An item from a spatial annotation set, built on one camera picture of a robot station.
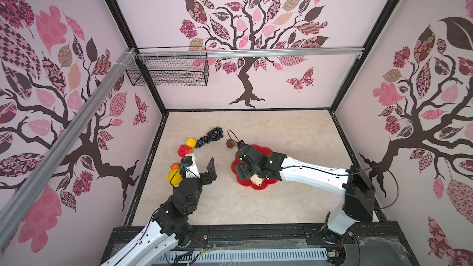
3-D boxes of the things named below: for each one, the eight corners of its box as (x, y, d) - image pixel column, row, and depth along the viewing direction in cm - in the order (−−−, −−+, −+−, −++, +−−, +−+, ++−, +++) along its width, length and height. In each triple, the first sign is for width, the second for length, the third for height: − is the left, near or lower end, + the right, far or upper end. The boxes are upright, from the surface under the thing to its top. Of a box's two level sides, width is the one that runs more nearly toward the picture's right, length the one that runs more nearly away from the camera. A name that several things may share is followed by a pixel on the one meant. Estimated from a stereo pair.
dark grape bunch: (197, 150, 102) (195, 146, 99) (192, 143, 105) (191, 138, 102) (224, 136, 108) (223, 132, 105) (219, 130, 112) (218, 125, 108)
